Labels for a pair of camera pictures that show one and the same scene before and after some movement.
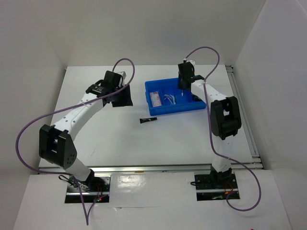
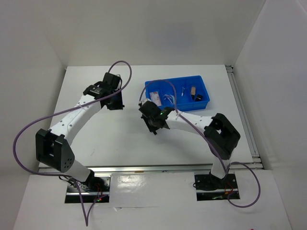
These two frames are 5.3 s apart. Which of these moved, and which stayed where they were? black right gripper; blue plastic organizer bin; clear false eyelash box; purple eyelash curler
Moved: black right gripper
Stayed: clear false eyelash box; purple eyelash curler; blue plastic organizer bin
